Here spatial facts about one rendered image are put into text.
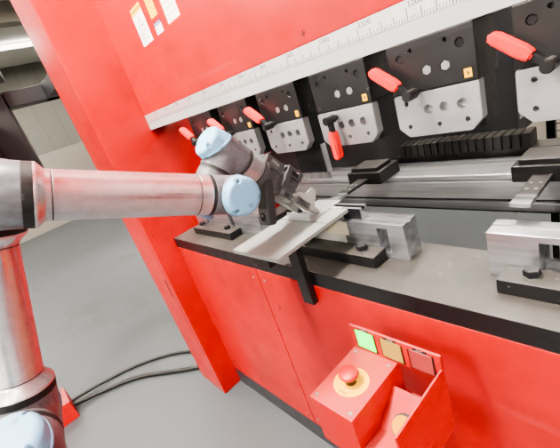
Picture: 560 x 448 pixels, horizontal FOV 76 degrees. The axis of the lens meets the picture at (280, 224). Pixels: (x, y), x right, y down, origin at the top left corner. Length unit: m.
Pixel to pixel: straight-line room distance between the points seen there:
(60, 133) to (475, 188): 9.53
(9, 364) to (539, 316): 0.88
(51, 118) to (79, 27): 8.40
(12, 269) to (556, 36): 0.88
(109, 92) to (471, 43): 1.32
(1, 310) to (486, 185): 1.05
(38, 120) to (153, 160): 8.39
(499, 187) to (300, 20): 0.61
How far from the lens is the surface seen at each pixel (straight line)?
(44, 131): 9.96
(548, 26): 0.65
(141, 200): 0.61
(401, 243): 0.89
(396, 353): 0.77
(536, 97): 0.67
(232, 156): 0.80
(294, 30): 0.88
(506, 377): 0.83
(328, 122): 0.80
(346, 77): 0.80
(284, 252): 0.82
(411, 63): 0.72
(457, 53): 0.69
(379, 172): 1.11
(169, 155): 1.69
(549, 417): 0.86
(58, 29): 1.67
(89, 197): 0.59
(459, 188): 1.07
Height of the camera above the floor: 1.34
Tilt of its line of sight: 20 degrees down
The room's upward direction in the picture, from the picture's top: 19 degrees counter-clockwise
